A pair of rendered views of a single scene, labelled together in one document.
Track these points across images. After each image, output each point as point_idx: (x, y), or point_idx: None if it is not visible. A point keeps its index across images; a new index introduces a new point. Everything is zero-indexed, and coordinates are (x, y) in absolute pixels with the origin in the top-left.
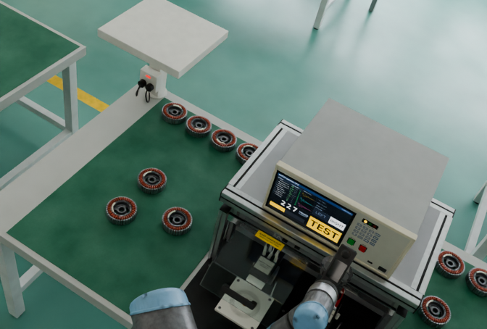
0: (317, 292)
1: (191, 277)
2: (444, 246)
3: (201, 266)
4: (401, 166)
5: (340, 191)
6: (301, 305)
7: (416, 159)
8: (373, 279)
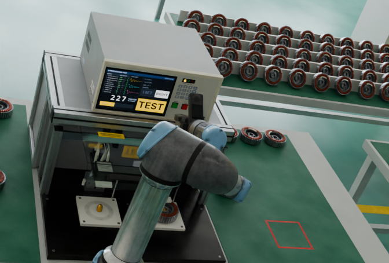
0: (203, 123)
1: (39, 215)
2: None
3: (39, 204)
4: (176, 40)
5: (158, 65)
6: (205, 130)
7: (179, 35)
8: None
